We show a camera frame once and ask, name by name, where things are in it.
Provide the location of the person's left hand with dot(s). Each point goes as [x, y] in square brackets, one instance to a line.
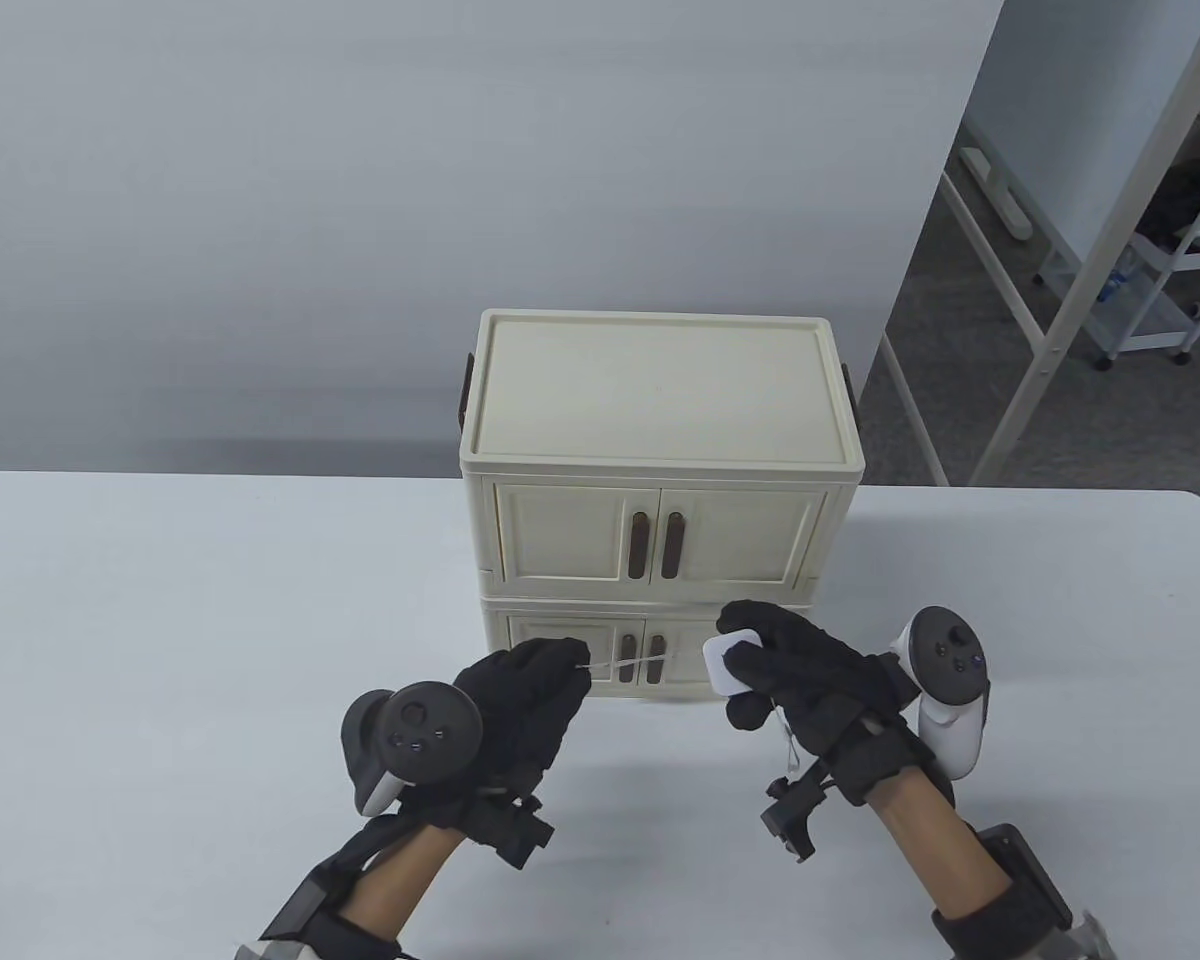
[525, 715]

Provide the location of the person's right hand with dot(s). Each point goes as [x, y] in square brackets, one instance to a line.
[830, 690]

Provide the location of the person's left fingers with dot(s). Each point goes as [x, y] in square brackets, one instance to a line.
[555, 668]

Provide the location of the person's right fingers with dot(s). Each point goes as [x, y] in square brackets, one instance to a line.
[760, 618]

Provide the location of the white dental floss box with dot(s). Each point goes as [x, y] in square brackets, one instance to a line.
[718, 668]

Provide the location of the white floss thread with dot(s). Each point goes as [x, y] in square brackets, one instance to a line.
[640, 662]

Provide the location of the person's left forearm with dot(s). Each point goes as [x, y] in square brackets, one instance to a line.
[410, 880]

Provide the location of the person's right forearm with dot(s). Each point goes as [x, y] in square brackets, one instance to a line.
[940, 850]

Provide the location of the cream cabinet door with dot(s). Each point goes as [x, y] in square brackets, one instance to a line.
[535, 628]
[560, 535]
[750, 535]
[685, 650]

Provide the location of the white glove tag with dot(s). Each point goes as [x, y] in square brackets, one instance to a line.
[790, 750]

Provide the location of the black and white controller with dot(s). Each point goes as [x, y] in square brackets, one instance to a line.
[950, 660]
[420, 730]

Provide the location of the cream plastic two-tier cabinet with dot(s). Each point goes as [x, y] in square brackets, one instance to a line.
[650, 400]

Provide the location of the blue bottle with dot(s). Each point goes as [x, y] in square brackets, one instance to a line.
[1120, 278]

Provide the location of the white wheeled cart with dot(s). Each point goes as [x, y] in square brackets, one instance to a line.
[1150, 310]

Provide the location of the black bag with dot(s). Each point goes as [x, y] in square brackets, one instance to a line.
[1185, 200]

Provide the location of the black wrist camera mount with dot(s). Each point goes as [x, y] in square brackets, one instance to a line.
[515, 825]
[798, 810]

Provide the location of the white metal rack frame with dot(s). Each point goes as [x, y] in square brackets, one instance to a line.
[1040, 330]

